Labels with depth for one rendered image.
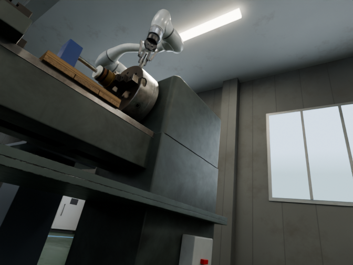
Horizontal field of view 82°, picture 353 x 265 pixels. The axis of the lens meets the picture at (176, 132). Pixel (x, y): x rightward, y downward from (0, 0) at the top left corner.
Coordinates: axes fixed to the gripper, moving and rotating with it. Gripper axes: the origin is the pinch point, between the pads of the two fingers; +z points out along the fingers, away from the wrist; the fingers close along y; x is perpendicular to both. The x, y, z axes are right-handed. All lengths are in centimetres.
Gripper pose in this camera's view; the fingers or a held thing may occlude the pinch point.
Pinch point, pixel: (141, 63)
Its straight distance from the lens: 130.7
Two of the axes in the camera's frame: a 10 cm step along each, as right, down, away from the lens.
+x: 3.8, -1.5, -9.1
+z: -3.2, 9.0, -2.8
